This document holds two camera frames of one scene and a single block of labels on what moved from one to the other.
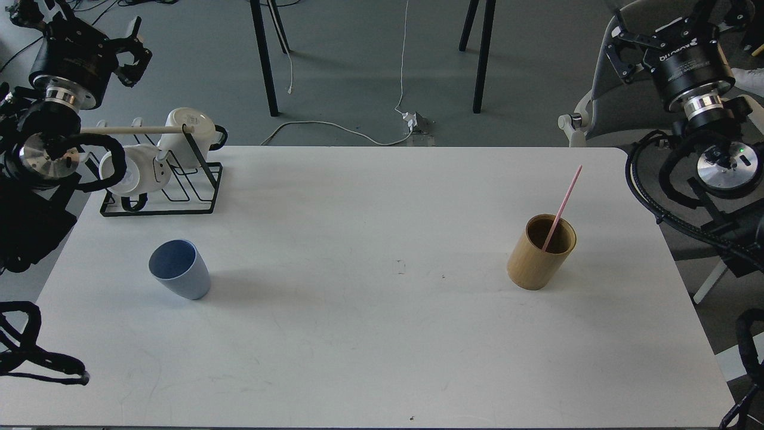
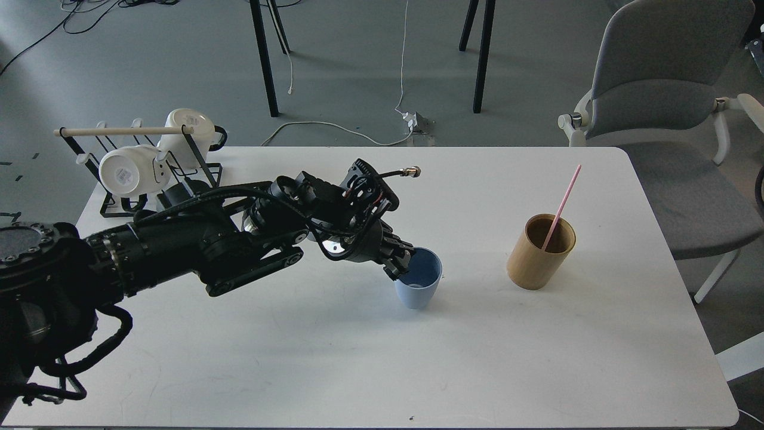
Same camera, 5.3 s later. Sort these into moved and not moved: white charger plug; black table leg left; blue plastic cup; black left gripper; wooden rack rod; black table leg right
Moved: black left gripper; blue plastic cup
Not moved: black table leg left; white charger plug; wooden rack rod; black table leg right
